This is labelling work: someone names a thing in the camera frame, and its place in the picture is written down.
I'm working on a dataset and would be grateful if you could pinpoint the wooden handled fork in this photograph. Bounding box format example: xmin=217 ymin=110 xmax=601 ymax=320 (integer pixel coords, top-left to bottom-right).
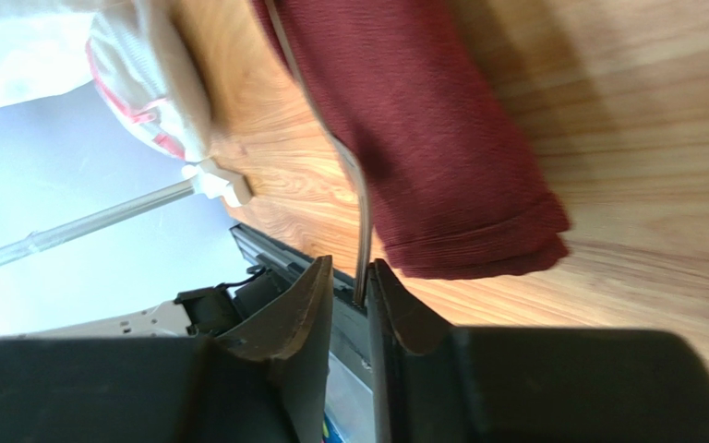
xmin=264 ymin=0 xmax=373 ymax=306

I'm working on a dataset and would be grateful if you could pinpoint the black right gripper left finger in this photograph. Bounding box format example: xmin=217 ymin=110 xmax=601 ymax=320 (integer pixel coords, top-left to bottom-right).
xmin=0 ymin=256 xmax=333 ymax=442

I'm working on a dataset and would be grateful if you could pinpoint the dark red cloth napkin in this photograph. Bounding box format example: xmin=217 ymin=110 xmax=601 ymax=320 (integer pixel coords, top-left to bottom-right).
xmin=253 ymin=1 xmax=570 ymax=280

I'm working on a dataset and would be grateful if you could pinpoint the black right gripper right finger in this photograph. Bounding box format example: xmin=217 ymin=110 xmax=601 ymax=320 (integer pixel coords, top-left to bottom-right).
xmin=367 ymin=260 xmax=709 ymax=442

